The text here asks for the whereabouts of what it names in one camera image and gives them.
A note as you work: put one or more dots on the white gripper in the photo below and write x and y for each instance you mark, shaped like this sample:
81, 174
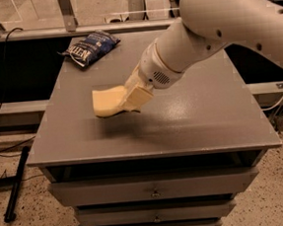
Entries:
157, 69

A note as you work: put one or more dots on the yellow sponge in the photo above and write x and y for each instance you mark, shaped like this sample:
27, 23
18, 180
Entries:
108, 102

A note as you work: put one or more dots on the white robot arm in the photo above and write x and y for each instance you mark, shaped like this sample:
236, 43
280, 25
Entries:
202, 29

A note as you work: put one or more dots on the blue chip bag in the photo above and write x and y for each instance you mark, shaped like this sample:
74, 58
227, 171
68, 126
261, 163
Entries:
87, 51

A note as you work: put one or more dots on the grey drawer cabinet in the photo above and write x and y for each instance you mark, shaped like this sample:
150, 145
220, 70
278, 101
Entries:
207, 121

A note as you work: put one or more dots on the top grey drawer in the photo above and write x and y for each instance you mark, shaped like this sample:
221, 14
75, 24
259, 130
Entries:
153, 187

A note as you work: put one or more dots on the middle grey drawer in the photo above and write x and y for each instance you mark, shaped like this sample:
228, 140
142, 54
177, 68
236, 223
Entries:
155, 212

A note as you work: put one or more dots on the black floor bar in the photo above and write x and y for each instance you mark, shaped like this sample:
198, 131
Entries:
10, 212

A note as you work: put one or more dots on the metal railing frame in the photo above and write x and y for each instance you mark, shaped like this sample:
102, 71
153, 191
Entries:
56, 18

